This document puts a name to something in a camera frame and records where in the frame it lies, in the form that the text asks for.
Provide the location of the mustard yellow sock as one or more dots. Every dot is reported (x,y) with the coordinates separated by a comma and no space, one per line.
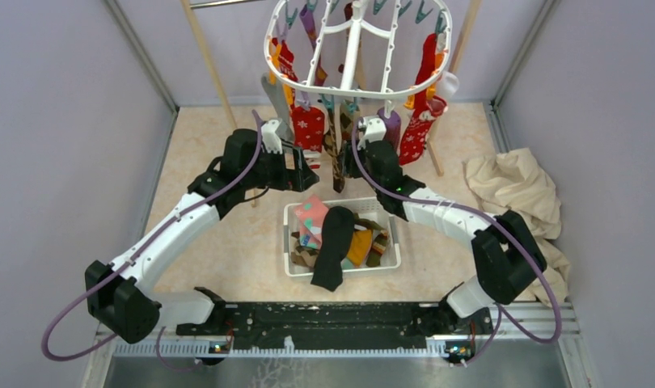
(359,247)

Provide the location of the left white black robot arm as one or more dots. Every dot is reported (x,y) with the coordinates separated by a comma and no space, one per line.
(122,295)

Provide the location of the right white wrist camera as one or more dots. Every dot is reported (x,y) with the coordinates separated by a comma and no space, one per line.
(370,129)

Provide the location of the white oval clip hanger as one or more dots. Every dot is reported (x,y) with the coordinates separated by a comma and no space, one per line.
(438,78)

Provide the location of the white perforated plastic basket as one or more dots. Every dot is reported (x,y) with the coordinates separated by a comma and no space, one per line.
(367,207)

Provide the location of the aluminium rail front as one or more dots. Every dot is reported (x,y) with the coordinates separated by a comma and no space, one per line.
(519,321)

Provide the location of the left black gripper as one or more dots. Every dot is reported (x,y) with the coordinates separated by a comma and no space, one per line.
(297,179)

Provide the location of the maroon sock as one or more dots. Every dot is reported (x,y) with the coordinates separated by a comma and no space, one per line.
(393,127)

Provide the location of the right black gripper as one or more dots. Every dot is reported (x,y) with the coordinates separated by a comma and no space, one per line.
(349,161)

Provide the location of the red white patterned sock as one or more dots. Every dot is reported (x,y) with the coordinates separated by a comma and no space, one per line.
(424,115)

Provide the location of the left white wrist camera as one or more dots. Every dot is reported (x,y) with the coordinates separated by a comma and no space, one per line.
(271,131)

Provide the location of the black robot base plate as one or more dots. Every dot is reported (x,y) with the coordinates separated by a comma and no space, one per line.
(336,326)

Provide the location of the cream crumpled cloth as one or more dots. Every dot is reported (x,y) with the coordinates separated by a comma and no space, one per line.
(515,181)

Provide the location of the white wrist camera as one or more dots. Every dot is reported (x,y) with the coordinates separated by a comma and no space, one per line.
(271,131)
(370,129)

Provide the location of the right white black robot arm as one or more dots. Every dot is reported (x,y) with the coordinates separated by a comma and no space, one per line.
(506,255)

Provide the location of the red snowflake sock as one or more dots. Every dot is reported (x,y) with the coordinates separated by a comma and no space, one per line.
(309,127)

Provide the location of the pink green patterned sock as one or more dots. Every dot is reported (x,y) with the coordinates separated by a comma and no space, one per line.
(310,215)

